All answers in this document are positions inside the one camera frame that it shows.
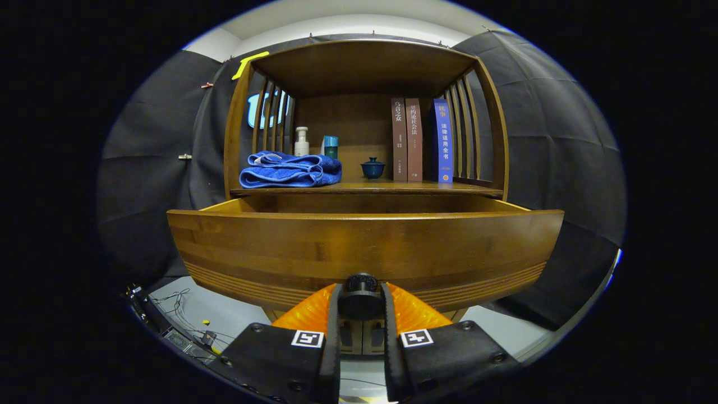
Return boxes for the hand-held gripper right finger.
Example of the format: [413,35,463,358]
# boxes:
[381,282,521,403]

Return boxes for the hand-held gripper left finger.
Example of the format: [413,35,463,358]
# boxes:
[220,283,342,404]

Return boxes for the brown wooden drawer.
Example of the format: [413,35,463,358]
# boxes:
[166,194,565,320]

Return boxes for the wooden cabinet door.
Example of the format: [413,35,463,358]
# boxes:
[362,319,386,355]
[340,319,363,355]

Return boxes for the wooden countertop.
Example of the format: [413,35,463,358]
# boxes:
[230,178,504,197]

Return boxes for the brown wooden cabinet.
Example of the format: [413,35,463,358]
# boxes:
[223,38,510,360]

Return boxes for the folded blue towel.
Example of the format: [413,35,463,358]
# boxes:
[239,151,343,189]

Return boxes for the dark blue lidded teacup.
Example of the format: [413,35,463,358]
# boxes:
[360,157,386,180]

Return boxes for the dark brown book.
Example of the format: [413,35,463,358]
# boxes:
[391,98,408,182]

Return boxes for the reddish brown book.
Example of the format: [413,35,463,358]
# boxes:
[405,98,424,182]

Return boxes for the blue book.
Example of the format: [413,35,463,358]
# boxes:
[432,99,454,183]

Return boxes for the tangled floor cables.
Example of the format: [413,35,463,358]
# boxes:
[149,289,236,351]

